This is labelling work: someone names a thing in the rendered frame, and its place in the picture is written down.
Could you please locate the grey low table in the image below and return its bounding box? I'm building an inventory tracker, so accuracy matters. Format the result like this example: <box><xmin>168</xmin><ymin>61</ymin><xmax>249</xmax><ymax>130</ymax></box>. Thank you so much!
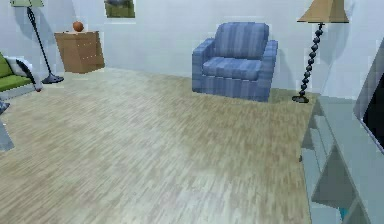
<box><xmin>0</xmin><ymin>100</ymin><xmax>16</xmax><ymax>153</ymax></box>

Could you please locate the brown wooden chest of drawers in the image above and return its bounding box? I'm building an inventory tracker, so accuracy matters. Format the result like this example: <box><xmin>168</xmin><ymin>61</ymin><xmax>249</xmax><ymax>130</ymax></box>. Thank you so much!
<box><xmin>54</xmin><ymin>30</ymin><xmax>106</xmax><ymax>74</ymax></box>

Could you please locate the blue striped armchair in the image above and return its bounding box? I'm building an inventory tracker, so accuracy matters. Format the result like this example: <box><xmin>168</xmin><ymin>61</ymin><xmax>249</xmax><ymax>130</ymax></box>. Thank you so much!
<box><xmin>191</xmin><ymin>21</ymin><xmax>279</xmax><ymax>103</ymax></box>

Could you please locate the green framed wall picture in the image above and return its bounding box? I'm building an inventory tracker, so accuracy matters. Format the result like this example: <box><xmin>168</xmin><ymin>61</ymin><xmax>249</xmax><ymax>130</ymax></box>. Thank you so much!
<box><xmin>104</xmin><ymin>0</ymin><xmax>136</xmax><ymax>19</ymax></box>

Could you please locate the black flat television set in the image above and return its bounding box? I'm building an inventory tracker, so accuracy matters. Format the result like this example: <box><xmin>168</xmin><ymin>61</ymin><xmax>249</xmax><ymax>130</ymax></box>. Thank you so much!
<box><xmin>353</xmin><ymin>37</ymin><xmax>384</xmax><ymax>155</ymax></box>

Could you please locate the pale grey television stand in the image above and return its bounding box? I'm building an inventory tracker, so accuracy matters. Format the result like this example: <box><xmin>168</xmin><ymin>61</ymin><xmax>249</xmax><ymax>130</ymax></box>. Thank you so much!
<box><xmin>298</xmin><ymin>95</ymin><xmax>384</xmax><ymax>224</ymax></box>

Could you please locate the tan shade beaded floor lamp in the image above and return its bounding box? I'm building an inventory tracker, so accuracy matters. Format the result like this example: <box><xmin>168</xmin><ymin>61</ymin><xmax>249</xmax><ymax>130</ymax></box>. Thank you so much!
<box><xmin>291</xmin><ymin>0</ymin><xmax>350</xmax><ymax>104</ymax></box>

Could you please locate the green sofa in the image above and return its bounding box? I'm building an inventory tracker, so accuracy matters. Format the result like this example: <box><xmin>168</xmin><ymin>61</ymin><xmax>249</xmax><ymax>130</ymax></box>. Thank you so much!
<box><xmin>0</xmin><ymin>52</ymin><xmax>37</xmax><ymax>100</ymax></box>

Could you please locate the green shade black floor lamp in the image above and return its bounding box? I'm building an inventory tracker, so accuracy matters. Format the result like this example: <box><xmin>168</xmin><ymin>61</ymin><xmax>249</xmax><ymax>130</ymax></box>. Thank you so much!
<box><xmin>9</xmin><ymin>0</ymin><xmax>65</xmax><ymax>85</ymax></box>

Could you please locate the white and black throw blanket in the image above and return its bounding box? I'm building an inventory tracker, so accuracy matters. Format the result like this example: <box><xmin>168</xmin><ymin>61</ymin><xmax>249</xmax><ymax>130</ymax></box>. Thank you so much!
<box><xmin>4</xmin><ymin>56</ymin><xmax>44</xmax><ymax>93</ymax></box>

